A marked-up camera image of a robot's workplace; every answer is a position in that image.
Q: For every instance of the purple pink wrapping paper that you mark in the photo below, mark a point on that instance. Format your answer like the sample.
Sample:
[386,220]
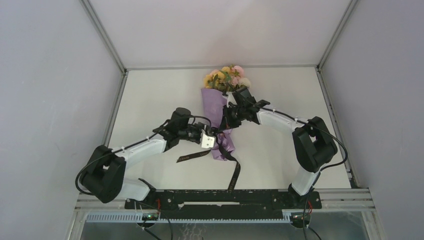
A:
[213,102]

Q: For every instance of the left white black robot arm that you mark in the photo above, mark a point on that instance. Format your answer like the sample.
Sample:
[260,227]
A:
[104,176]

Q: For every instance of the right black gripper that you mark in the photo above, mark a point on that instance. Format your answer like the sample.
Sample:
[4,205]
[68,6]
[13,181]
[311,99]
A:
[227,123]

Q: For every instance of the left green circuit board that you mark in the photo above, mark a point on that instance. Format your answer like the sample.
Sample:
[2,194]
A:
[150,217]

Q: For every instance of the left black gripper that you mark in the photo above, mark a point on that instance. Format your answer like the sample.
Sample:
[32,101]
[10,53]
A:
[200,127]

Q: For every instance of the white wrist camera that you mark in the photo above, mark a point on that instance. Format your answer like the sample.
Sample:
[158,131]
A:
[207,141]
[230,100]

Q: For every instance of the black ribbon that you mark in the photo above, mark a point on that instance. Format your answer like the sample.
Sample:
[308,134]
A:
[222,161]

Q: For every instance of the right circuit board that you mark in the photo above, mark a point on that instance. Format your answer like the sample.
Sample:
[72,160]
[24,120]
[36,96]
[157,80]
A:
[299,217]

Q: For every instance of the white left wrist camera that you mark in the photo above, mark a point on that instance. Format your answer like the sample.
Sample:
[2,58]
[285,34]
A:
[207,141]

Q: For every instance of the yellow fake flower stem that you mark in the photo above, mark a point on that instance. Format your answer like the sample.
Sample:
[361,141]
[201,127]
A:
[220,82]

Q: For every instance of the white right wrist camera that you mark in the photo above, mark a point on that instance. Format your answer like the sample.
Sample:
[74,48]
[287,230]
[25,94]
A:
[230,100]

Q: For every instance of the white fake flower stem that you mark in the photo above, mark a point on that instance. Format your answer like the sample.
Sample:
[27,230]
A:
[244,82]

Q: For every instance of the pink bud fake flower stem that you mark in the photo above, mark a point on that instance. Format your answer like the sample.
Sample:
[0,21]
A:
[236,74]

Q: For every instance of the white slotted cable duct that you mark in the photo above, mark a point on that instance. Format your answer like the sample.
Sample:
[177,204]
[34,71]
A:
[132,217]

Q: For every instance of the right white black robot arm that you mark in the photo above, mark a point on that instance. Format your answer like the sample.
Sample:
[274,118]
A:
[314,145]

